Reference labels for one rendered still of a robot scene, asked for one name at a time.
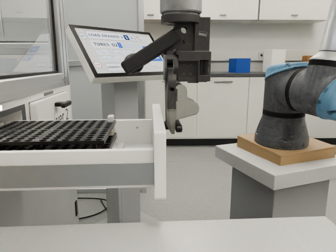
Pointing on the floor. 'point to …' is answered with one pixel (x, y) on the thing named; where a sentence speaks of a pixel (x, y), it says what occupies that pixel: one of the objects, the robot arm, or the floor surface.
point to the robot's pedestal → (276, 185)
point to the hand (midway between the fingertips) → (168, 125)
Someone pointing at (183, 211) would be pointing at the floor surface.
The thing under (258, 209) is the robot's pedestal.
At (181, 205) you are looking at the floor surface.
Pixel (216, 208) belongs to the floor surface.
